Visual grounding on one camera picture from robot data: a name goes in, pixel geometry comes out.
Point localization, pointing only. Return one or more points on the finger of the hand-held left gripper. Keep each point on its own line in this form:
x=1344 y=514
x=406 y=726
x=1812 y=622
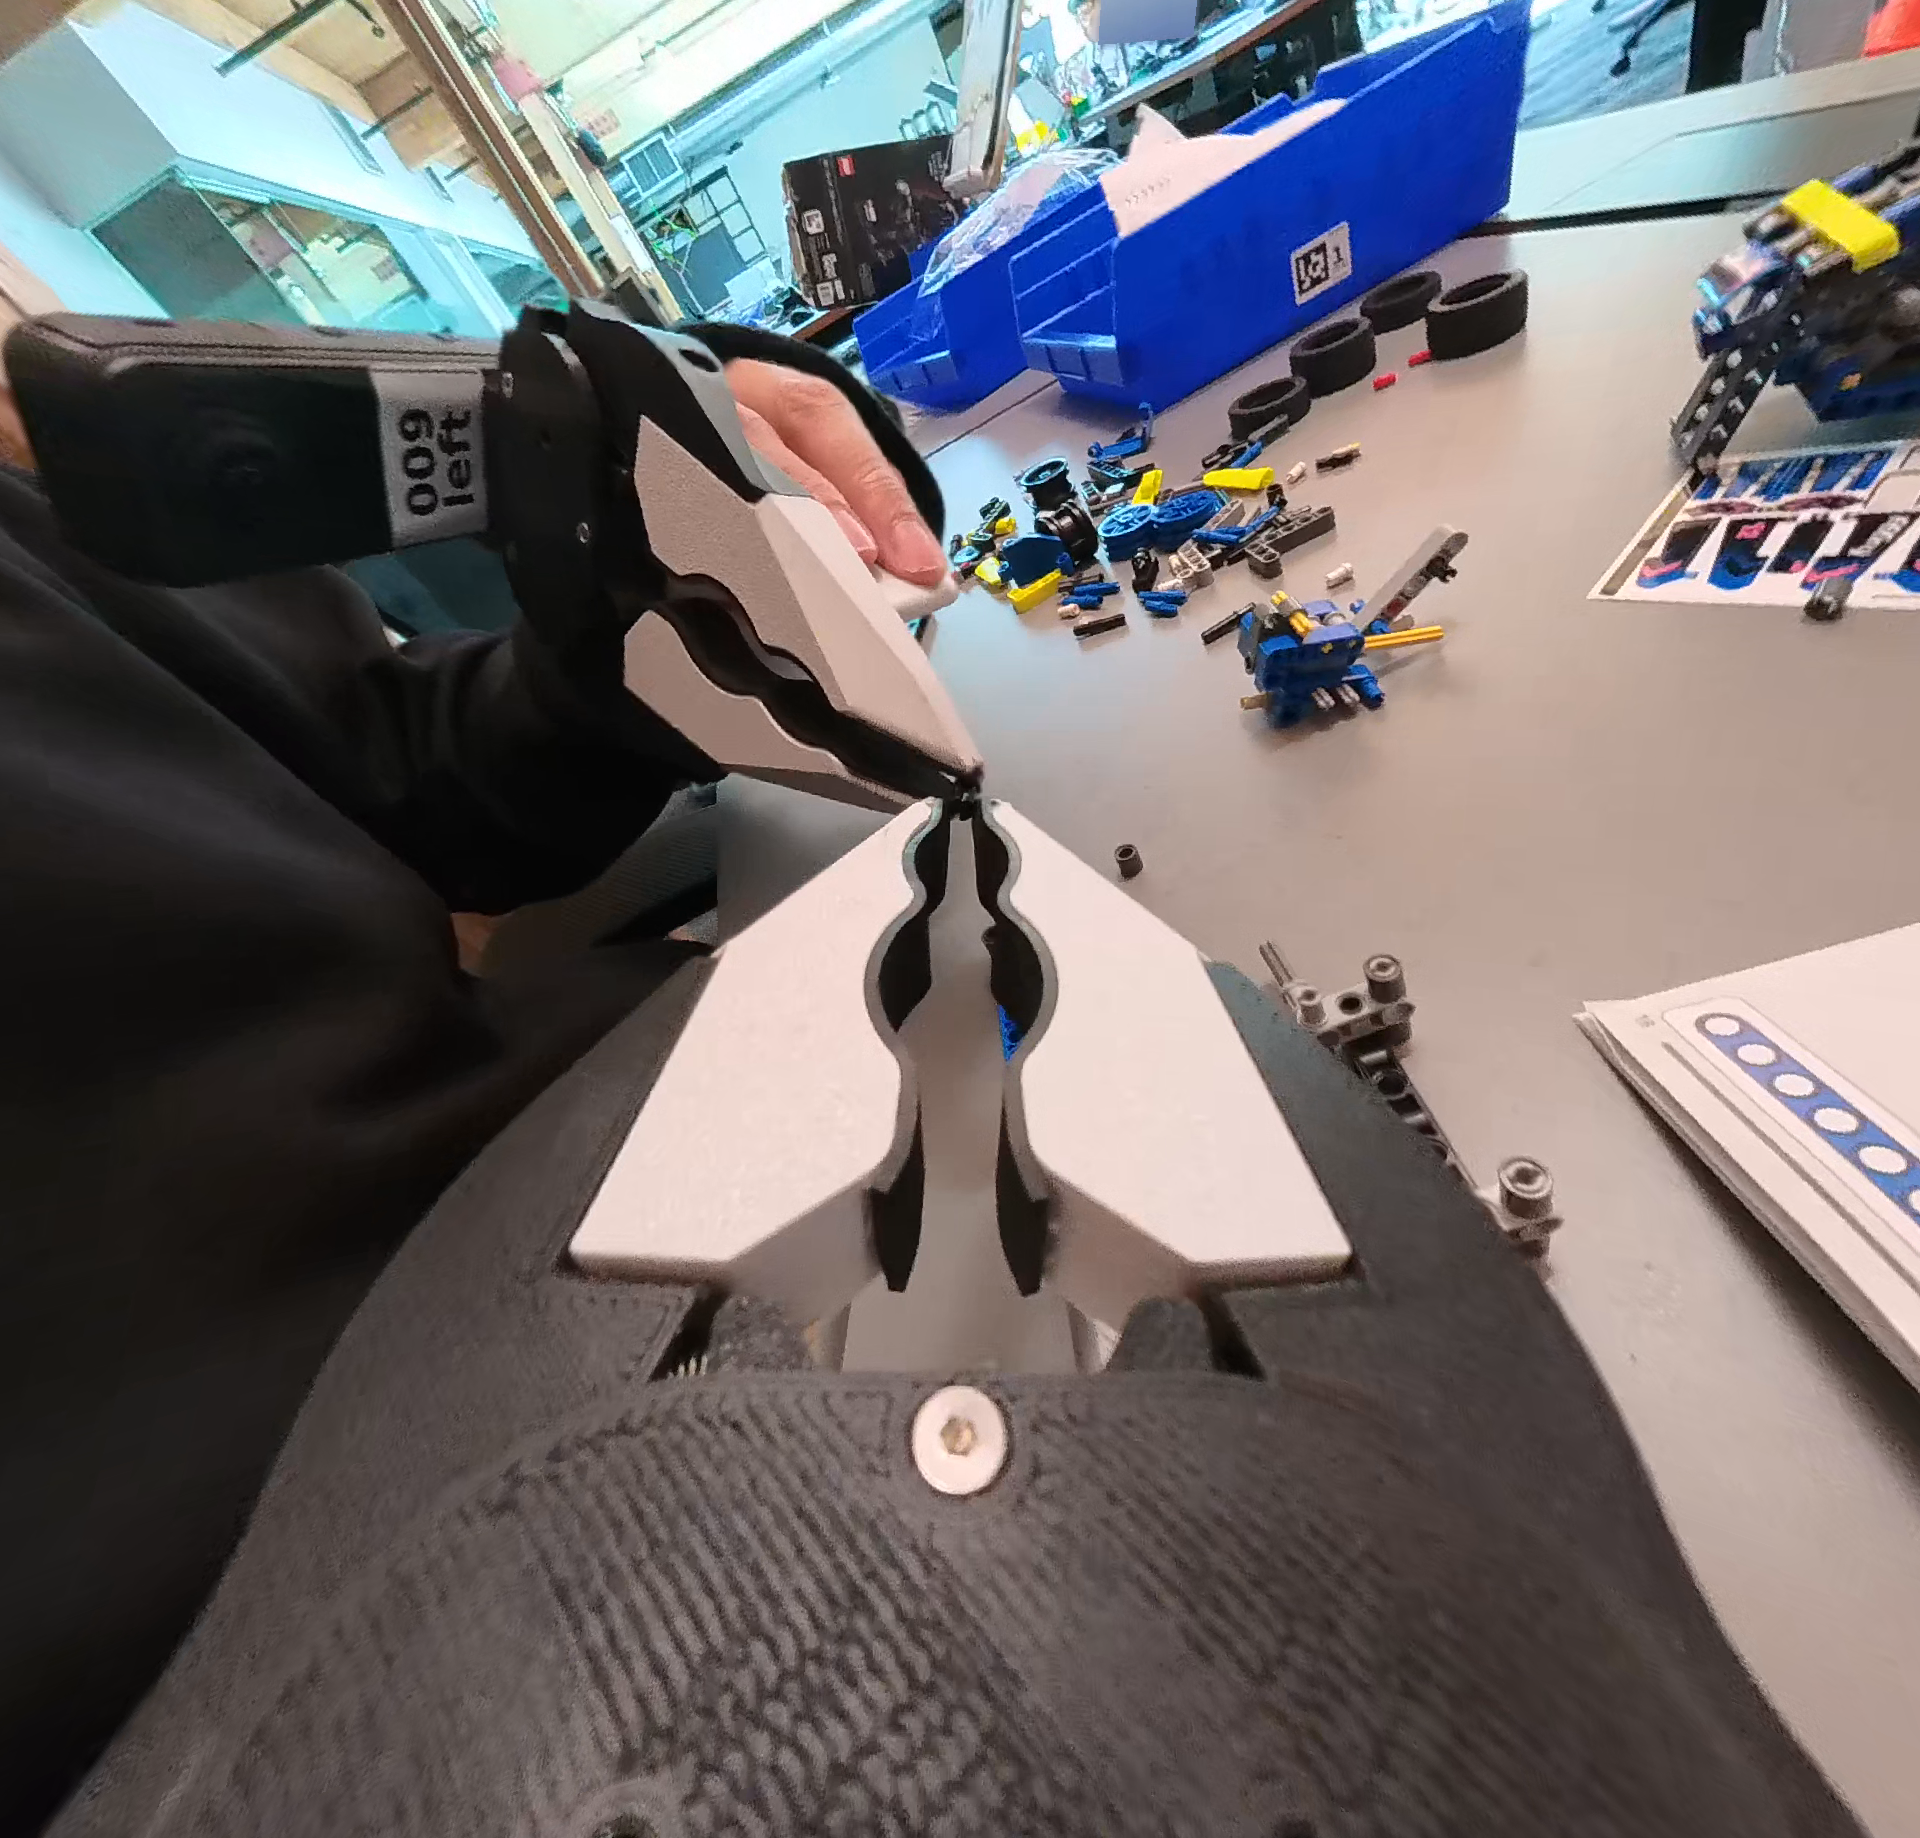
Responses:
x=704 y=698
x=811 y=608

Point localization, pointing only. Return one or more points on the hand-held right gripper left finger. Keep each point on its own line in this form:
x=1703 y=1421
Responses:
x=751 y=1118

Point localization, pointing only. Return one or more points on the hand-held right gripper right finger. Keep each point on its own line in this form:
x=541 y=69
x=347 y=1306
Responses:
x=1171 y=1118

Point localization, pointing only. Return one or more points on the person's left forearm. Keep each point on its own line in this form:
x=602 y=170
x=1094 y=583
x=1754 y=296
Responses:
x=495 y=729

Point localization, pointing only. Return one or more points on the grey black lego beam assembly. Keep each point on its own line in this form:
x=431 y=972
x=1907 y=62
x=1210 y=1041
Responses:
x=1372 y=1007

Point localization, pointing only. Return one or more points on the pile of loose lego pieces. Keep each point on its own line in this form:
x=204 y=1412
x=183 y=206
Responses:
x=1141 y=526

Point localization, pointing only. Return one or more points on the black lego box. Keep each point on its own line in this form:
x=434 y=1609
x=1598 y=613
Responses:
x=854 y=227

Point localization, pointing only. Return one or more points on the black lego pin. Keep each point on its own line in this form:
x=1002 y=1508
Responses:
x=1226 y=625

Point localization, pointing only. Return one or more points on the blue lego sub-assembly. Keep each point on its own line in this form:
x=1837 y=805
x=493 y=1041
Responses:
x=1313 y=652

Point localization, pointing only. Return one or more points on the black lego tyre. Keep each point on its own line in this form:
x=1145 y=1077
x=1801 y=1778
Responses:
x=1268 y=410
x=1395 y=301
x=1333 y=357
x=1478 y=311

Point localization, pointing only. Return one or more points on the lego instruction booklet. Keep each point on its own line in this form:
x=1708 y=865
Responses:
x=1801 y=1103

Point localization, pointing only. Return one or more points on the lego sticker sheet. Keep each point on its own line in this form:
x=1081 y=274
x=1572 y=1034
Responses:
x=1741 y=533

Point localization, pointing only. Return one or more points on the small dark lego piece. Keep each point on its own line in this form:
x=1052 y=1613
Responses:
x=1827 y=600

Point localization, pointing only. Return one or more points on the blue yellow lego car model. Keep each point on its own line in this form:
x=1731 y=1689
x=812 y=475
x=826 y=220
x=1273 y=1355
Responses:
x=1815 y=323

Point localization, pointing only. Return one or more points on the person's left hand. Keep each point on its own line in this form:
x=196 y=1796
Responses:
x=840 y=458

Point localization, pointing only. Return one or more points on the small blue storage bin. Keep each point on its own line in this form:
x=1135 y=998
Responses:
x=944 y=330

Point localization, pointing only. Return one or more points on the clear plastic bag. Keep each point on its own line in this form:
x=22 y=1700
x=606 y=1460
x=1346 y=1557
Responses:
x=1020 y=210

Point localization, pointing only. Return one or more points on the large blue storage bin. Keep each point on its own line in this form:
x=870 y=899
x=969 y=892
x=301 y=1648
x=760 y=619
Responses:
x=1201 y=278

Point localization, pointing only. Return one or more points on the person's black clothing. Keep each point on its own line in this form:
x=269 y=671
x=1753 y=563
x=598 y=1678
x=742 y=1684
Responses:
x=181 y=1043

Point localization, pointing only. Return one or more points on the white paper sheet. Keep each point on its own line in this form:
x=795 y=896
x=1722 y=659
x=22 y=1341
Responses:
x=1201 y=166

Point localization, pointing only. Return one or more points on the long background desk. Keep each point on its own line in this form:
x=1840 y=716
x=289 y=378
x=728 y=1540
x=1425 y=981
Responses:
x=1275 y=30

